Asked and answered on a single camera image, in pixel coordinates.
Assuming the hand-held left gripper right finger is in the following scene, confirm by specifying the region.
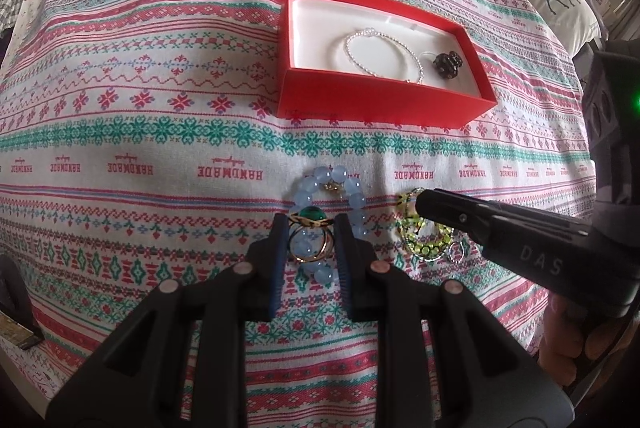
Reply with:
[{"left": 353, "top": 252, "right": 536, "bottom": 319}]
[{"left": 334, "top": 213, "right": 573, "bottom": 428}]

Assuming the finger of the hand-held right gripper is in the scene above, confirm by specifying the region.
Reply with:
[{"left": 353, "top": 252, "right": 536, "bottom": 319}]
[{"left": 414, "top": 188, "right": 594, "bottom": 259}]

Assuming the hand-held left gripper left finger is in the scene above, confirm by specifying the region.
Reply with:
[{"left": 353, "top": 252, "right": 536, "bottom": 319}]
[{"left": 45, "top": 213, "right": 293, "bottom": 428}]

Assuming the small silver ring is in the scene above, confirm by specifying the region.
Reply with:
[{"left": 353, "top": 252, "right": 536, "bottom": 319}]
[{"left": 446, "top": 240, "right": 469, "bottom": 264}]

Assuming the green bead bracelet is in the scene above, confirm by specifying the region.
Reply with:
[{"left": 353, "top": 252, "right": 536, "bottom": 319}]
[{"left": 395, "top": 188, "right": 456, "bottom": 261}]

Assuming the blue bead bracelet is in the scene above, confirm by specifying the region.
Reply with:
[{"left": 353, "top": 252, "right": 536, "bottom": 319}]
[{"left": 291, "top": 164, "right": 370, "bottom": 285}]

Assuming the red jewelry box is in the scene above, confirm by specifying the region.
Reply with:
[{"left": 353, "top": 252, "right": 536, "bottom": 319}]
[{"left": 276, "top": 0, "right": 498, "bottom": 130}]

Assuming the person's right hand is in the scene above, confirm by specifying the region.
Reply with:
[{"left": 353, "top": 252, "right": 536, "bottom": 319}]
[{"left": 537, "top": 295, "right": 621, "bottom": 391}]

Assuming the patterned knit-print blanket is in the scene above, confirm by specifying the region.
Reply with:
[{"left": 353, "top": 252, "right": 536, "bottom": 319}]
[{"left": 0, "top": 0, "right": 601, "bottom": 428}]

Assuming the black rounded object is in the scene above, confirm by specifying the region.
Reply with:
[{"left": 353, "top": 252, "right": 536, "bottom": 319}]
[{"left": 0, "top": 255, "right": 46, "bottom": 350}]

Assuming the dark bead ring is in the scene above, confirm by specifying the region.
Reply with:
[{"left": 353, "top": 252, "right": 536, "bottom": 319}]
[{"left": 422, "top": 50, "right": 463, "bottom": 81}]

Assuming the silver bead bracelet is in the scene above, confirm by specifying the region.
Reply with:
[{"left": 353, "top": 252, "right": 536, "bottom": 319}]
[{"left": 343, "top": 27, "right": 425, "bottom": 85}]

